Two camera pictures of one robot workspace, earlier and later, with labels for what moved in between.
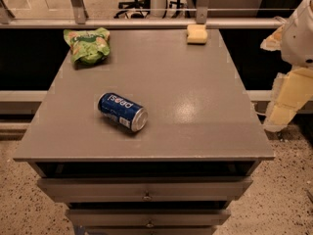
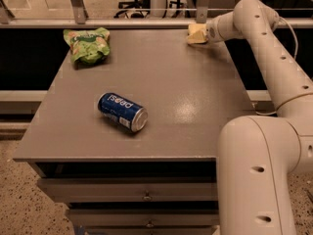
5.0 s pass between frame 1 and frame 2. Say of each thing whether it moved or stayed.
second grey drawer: stayed
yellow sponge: stayed
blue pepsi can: stayed
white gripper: moved
